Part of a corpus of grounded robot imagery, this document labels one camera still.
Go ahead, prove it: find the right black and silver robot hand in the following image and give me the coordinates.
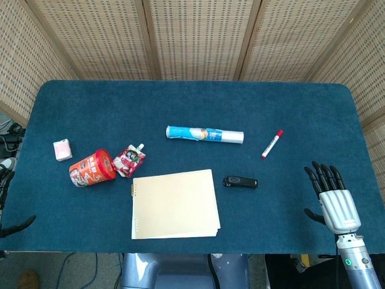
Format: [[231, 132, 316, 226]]
[[303, 161, 362, 235]]

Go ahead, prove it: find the black stapler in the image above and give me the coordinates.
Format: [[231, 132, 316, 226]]
[[223, 176, 259, 189]]

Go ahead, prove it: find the beige paper folder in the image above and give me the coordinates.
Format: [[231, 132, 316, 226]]
[[131, 169, 221, 240]]

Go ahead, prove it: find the red and white marker pen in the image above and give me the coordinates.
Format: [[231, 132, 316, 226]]
[[260, 129, 284, 160]]

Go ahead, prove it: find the blue and white bag roll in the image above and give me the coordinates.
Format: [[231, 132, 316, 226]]
[[165, 125, 245, 146]]

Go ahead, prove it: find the blue-grey robot body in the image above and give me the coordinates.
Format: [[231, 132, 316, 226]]
[[120, 252, 251, 289]]

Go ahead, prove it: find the blue table cloth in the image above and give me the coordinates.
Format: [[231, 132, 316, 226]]
[[0, 79, 385, 254]]

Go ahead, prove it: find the red jelly drink pouch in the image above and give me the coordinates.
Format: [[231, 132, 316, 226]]
[[112, 143, 148, 178]]

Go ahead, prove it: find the woven bamboo folding screen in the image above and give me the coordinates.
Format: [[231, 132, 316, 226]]
[[0, 0, 385, 193]]

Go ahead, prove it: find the red instant noodle cup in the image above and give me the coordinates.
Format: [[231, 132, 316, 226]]
[[69, 148, 117, 189]]

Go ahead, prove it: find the pink tissue pack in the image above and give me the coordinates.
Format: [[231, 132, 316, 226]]
[[53, 138, 73, 163]]

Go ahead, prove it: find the brown shoe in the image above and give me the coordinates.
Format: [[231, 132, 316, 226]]
[[17, 269, 40, 289]]

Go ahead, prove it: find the grey and white shoe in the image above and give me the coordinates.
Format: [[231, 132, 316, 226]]
[[0, 157, 18, 175]]

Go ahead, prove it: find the blue floor cable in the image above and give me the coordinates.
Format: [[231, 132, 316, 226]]
[[56, 252, 100, 289]]

